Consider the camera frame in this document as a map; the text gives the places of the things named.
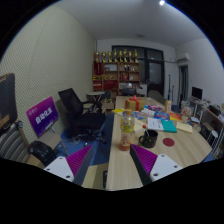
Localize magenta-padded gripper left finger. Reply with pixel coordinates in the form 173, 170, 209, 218
43, 144, 95, 187

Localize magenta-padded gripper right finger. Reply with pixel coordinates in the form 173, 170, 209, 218
129, 143, 184, 187

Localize yellow-capped clear drink bottle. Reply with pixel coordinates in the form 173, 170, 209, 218
118, 108, 136, 152

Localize flat round red coaster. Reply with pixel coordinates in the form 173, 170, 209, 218
162, 137, 176, 148

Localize red-tipped white stick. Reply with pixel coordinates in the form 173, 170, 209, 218
142, 124, 150, 138

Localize white booklet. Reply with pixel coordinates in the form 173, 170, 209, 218
146, 117, 165, 132

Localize black backpack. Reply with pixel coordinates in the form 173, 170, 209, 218
27, 139, 58, 167

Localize black office chair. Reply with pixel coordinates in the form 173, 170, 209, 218
57, 87, 108, 144

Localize teal book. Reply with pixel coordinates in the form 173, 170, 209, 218
160, 119, 178, 134

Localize blue printed magazine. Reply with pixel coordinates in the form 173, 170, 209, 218
132, 110, 148, 120

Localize blue snack packet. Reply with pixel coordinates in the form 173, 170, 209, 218
153, 110, 171, 121

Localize white printed pamphlet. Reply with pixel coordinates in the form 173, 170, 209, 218
139, 108, 156, 118

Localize pale yellow book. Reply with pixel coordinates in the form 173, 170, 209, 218
175, 121, 194, 134

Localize orange book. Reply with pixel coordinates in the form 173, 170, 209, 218
168, 112, 183, 122

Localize purple snack pack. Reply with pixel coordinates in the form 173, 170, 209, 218
146, 104, 163, 112

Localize purple sign board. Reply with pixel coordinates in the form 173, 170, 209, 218
25, 96, 60, 138

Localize yellow booklet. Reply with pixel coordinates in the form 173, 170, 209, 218
111, 107, 126, 116

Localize gold gift box, red ribbon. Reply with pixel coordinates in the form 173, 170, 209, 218
124, 94, 147, 112

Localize small beige carton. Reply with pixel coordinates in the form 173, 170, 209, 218
164, 99, 173, 114

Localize potted pink flower plant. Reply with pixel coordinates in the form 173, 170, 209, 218
181, 106, 194, 124

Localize round white side table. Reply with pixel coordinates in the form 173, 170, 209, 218
86, 91, 106, 103

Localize grey striped chair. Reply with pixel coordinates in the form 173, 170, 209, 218
0, 121, 31, 164

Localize cluttered side desk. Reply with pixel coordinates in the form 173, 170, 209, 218
188, 98, 224, 158

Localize computer monitor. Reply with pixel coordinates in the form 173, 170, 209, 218
191, 86, 204, 100

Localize dark framed glass door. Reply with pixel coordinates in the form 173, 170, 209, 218
111, 45, 165, 96

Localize wooden shelf unit with trophies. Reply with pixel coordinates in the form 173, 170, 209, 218
92, 49, 142, 98

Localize white wall air conditioner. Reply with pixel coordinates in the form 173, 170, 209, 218
175, 53, 190, 63

